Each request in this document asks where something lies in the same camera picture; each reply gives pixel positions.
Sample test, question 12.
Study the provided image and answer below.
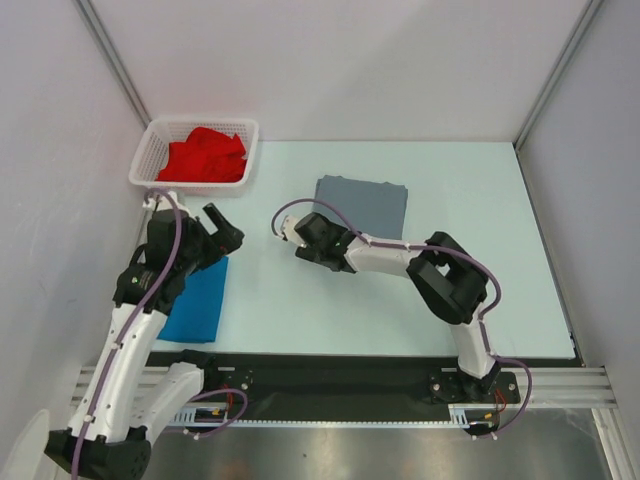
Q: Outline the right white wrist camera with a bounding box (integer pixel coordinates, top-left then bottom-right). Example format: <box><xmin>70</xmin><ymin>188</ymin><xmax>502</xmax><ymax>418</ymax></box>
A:
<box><xmin>276</xmin><ymin>215</ymin><xmax>305</xmax><ymax>247</ymax></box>

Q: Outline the right aluminium corner post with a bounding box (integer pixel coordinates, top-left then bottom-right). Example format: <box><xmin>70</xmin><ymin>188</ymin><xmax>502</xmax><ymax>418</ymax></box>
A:
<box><xmin>512</xmin><ymin>0</ymin><xmax>607</xmax><ymax>155</ymax></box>

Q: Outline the red t shirt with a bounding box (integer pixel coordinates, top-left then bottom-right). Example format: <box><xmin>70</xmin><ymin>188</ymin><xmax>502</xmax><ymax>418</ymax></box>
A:
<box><xmin>156</xmin><ymin>127</ymin><xmax>247</xmax><ymax>183</ymax></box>

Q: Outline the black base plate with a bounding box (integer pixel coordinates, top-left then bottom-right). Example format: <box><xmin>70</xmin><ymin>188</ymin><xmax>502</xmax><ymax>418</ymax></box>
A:
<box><xmin>146</xmin><ymin>351</ymin><xmax>579</xmax><ymax>423</ymax></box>

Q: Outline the white slotted cable duct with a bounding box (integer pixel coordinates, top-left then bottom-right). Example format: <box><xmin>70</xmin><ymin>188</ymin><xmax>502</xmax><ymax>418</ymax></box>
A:
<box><xmin>164</xmin><ymin>402</ymin><xmax>506</xmax><ymax>429</ymax></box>

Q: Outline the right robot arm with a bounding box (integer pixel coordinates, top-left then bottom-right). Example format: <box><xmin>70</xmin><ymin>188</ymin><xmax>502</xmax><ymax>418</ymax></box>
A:
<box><xmin>280</xmin><ymin>212</ymin><xmax>502</xmax><ymax>401</ymax></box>

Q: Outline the folded blue t shirt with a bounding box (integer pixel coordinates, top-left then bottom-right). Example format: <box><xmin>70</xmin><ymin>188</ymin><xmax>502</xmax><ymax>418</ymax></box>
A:
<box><xmin>157</xmin><ymin>257</ymin><xmax>229</xmax><ymax>344</ymax></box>

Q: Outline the aluminium corner post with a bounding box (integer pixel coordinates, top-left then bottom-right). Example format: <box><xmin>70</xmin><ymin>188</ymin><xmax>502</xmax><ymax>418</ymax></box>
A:
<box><xmin>512</xmin><ymin>0</ymin><xmax>607</xmax><ymax>155</ymax></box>
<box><xmin>71</xmin><ymin>0</ymin><xmax>152</xmax><ymax>129</ymax></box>

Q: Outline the aluminium front rail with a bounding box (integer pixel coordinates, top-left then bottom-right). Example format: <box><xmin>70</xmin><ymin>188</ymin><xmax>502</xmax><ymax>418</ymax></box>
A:
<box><xmin>70</xmin><ymin>367</ymin><xmax>618</xmax><ymax>409</ymax></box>

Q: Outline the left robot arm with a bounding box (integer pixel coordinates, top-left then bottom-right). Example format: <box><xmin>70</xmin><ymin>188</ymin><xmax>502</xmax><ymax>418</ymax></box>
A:
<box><xmin>44</xmin><ymin>198</ymin><xmax>249</xmax><ymax>479</ymax></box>

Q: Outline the left aluminium corner post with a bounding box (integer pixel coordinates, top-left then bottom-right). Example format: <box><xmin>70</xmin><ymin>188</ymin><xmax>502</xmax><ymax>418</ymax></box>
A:
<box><xmin>71</xmin><ymin>0</ymin><xmax>152</xmax><ymax>129</ymax></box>

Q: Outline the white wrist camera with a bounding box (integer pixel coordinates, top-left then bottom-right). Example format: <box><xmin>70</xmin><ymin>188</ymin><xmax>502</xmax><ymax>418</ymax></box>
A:
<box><xmin>142</xmin><ymin>191</ymin><xmax>171</xmax><ymax>212</ymax></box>
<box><xmin>276</xmin><ymin>215</ymin><xmax>305</xmax><ymax>247</ymax></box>

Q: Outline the grey t shirt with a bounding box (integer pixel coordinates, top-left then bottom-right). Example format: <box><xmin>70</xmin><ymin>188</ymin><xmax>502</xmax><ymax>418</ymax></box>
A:
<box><xmin>315</xmin><ymin>175</ymin><xmax>409</xmax><ymax>240</ymax></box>

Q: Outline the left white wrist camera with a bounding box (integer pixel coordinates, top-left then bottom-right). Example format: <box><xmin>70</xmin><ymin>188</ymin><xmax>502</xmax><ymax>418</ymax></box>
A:
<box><xmin>142</xmin><ymin>191</ymin><xmax>171</xmax><ymax>212</ymax></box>

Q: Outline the white plastic basket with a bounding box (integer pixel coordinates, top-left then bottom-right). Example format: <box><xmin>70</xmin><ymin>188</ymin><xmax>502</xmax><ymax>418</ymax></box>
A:
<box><xmin>128</xmin><ymin>115</ymin><xmax>260</xmax><ymax>197</ymax></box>

